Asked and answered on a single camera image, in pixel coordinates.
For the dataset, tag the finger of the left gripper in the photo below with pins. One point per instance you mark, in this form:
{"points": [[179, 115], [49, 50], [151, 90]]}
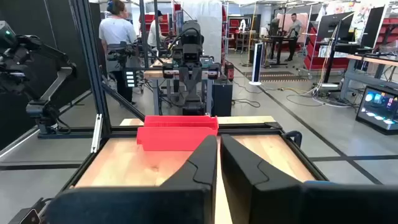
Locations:
{"points": [[198, 76], [185, 76]]}

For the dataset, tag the small red black box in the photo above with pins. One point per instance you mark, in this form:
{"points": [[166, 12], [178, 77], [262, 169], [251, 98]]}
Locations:
{"points": [[229, 71]]}

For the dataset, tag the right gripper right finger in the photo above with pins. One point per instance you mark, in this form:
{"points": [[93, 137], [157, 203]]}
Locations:
{"points": [[264, 202]]}

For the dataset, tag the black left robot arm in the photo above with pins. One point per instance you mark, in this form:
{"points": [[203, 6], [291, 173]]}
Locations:
{"points": [[192, 34]]}

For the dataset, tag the wooden workbench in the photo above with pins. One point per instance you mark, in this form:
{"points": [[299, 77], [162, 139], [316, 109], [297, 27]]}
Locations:
{"points": [[152, 74]]}

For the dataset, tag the red plastic bin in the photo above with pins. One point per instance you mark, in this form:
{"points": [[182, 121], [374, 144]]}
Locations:
{"points": [[168, 140]]}

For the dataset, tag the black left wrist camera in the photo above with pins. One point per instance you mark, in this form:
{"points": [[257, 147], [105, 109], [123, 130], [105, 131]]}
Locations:
{"points": [[191, 54]]}

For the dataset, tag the red bin shelf rack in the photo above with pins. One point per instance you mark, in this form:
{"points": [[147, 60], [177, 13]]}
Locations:
{"points": [[323, 60]]}

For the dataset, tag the black standing desk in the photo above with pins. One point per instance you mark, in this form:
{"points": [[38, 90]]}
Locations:
{"points": [[277, 38]]}

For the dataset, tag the wooden top desk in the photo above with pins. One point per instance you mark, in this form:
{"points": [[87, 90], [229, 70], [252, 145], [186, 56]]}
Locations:
{"points": [[373, 59]]}

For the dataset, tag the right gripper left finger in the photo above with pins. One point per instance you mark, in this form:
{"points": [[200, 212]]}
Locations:
{"points": [[174, 205]]}

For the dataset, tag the black computer monitor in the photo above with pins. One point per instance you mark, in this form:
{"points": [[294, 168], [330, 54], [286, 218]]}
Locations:
{"points": [[373, 26], [334, 26]]}

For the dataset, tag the lit glass computer case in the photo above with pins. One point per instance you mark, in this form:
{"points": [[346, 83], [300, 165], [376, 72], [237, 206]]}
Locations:
{"points": [[377, 107]]}

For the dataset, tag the black background robot arm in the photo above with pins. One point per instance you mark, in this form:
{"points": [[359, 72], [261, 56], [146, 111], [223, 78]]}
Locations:
{"points": [[43, 113]]}

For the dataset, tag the black device white lights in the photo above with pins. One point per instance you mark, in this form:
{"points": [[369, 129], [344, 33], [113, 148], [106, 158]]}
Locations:
{"points": [[130, 78]]}

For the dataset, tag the white fabric panel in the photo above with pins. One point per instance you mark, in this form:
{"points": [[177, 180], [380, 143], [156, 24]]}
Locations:
{"points": [[206, 28]]}

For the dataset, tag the white tower fan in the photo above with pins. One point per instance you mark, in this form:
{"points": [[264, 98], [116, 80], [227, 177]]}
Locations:
{"points": [[256, 62]]}

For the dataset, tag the black upright frame post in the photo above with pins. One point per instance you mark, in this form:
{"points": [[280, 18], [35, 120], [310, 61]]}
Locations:
{"points": [[90, 62]]}

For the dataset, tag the black diagonal frame brace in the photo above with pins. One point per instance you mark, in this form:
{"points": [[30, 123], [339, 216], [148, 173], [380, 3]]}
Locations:
{"points": [[124, 102]]}

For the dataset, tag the black aluminium table frame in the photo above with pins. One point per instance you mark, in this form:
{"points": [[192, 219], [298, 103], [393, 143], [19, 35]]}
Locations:
{"points": [[248, 129]]}

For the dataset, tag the silver aluminium bar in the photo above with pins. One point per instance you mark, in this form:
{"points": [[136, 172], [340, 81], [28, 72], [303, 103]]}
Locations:
{"points": [[97, 132]]}

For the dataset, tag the black computer tower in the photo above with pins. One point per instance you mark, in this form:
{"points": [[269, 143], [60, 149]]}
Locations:
{"points": [[222, 99]]}

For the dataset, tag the person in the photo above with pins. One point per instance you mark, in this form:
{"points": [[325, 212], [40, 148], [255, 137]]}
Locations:
{"points": [[154, 34], [294, 29], [116, 34]]}

